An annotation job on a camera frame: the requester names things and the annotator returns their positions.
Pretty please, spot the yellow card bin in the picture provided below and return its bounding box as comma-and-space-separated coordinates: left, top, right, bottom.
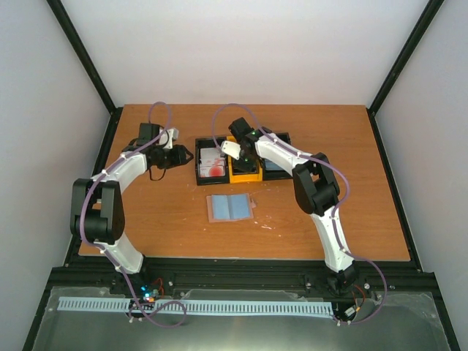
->
227, 156, 263, 184

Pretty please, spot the black card bin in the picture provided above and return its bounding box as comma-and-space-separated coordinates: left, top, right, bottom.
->
195, 138, 230, 186
254, 133, 299, 176

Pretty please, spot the pink leather card holder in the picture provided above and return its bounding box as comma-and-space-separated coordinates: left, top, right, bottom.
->
206, 193, 255, 223

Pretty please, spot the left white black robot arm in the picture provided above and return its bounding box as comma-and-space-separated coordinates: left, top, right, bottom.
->
70, 123, 194, 295

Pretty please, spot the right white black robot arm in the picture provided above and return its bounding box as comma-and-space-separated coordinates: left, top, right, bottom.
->
221, 118, 357, 295

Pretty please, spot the blue card stack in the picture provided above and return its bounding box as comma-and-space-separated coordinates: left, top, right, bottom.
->
263, 159, 283, 172

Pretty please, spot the white red card stack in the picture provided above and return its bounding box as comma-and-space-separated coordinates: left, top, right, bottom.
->
199, 148, 226, 178

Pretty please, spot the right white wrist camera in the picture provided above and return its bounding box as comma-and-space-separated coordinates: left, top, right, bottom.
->
221, 140, 241, 159

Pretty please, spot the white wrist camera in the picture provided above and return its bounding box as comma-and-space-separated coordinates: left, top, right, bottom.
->
159, 128, 179, 150
221, 140, 241, 159

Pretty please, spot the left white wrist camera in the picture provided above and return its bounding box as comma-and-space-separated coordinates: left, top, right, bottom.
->
159, 128, 179, 150

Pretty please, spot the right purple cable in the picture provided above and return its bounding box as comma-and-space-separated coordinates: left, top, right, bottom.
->
212, 103, 388, 325

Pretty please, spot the left controller board with wires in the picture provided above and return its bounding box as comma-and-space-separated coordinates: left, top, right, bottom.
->
140, 278, 165, 303

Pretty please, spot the left black frame post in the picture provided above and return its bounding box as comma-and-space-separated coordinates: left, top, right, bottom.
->
46, 0, 121, 118

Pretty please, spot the black frame post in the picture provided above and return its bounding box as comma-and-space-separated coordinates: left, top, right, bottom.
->
46, 0, 121, 118
367, 0, 445, 118

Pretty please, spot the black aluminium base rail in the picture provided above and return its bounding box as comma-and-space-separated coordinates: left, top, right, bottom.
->
50, 257, 438, 304

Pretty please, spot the light blue slotted cable duct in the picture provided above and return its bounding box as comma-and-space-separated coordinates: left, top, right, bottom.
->
57, 297, 333, 318

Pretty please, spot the right connector with wires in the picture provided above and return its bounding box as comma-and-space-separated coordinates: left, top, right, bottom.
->
344, 284, 366, 321

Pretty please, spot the right black frame post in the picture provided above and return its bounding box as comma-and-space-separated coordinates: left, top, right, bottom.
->
367, 0, 445, 118

